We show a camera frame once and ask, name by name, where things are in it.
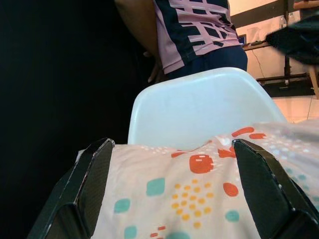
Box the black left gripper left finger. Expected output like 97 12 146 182
26 137 115 239

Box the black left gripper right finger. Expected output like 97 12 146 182
231 138 319 239

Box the white patterned pillow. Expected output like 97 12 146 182
76 121 319 239

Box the white plastic chair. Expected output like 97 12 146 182
127 67 288 152

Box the person's hand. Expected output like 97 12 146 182
148 61 164 84

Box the dark wooden desk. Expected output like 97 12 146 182
230 0 319 98

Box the person in pink shirt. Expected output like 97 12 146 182
153 0 249 81

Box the white hanging cable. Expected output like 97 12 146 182
248 46 265 80

